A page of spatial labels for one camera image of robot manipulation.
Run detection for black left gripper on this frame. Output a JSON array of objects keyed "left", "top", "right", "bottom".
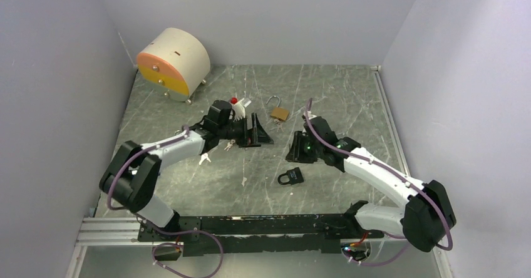
[{"left": 218, "top": 113, "right": 273, "bottom": 148}]

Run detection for silver keys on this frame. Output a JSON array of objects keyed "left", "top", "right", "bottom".
[
  {"left": 274, "top": 119, "right": 284, "bottom": 131},
  {"left": 224, "top": 139, "right": 236, "bottom": 151}
]

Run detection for black padlock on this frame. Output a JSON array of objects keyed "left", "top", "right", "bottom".
[{"left": 277, "top": 167, "right": 304, "bottom": 185}]

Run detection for large brass padlock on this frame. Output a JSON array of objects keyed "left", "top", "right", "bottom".
[{"left": 266, "top": 95, "right": 289, "bottom": 122}]

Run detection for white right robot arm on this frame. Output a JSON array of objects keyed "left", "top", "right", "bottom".
[{"left": 286, "top": 116, "right": 456, "bottom": 252}]

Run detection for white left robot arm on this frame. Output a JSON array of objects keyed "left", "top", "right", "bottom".
[{"left": 99, "top": 100, "right": 274, "bottom": 240}]

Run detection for round cream drawer cabinet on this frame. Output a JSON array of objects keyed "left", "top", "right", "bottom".
[{"left": 136, "top": 28, "right": 211, "bottom": 105}]

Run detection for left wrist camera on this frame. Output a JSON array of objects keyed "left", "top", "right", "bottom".
[{"left": 230, "top": 97, "right": 251, "bottom": 121}]

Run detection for black base frame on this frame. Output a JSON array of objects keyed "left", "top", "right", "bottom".
[{"left": 137, "top": 214, "right": 384, "bottom": 257}]

